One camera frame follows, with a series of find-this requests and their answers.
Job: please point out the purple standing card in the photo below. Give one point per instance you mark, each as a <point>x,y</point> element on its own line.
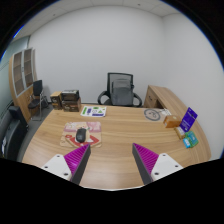
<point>188,120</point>

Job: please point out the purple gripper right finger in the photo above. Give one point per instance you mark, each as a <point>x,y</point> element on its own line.
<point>145,160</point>

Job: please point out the orange cardboard box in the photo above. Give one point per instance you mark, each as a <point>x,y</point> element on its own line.
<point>172,121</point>

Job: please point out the black computer mouse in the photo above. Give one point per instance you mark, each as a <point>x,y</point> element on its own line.
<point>81,135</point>

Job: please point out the red patterned mouse pad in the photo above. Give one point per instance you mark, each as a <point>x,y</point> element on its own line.
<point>93,134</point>

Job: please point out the white sticker sheet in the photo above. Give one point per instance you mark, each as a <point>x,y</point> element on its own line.
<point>93,111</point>

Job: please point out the black visitor chair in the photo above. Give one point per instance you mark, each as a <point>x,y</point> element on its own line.
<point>37,98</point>

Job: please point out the small tan box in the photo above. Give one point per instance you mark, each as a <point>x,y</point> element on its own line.
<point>180,132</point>

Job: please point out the round grey coaster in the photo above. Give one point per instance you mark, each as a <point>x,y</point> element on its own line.
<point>152,114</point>

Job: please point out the wooden shelf cabinet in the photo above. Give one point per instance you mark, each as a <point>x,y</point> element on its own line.
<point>22,74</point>

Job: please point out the black mesh office chair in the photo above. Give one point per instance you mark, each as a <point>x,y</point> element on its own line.
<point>119,91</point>

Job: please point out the small blue box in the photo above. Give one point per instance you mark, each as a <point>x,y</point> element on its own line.
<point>186,143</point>

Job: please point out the green box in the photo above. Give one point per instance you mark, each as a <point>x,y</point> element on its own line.
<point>191,138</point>

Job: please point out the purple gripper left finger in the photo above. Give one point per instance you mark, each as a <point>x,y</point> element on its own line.
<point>77,161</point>

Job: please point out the wooden side desk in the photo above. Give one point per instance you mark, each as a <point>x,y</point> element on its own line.
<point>162,97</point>

